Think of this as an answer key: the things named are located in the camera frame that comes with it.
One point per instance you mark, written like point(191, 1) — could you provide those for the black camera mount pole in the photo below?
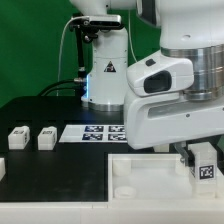
point(80, 55)

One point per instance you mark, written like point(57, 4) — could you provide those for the white square tabletop part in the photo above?
point(157, 177)

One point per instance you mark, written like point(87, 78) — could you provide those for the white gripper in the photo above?
point(169, 118)

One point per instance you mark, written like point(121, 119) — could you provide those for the white sheet with tags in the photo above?
point(93, 133)

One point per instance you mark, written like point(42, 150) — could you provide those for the white obstacle fence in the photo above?
point(207, 212)

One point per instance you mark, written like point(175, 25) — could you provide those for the black camera on mount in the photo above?
point(101, 22)

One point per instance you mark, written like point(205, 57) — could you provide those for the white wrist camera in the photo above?
point(159, 74)

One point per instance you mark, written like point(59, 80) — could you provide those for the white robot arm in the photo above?
point(191, 29)

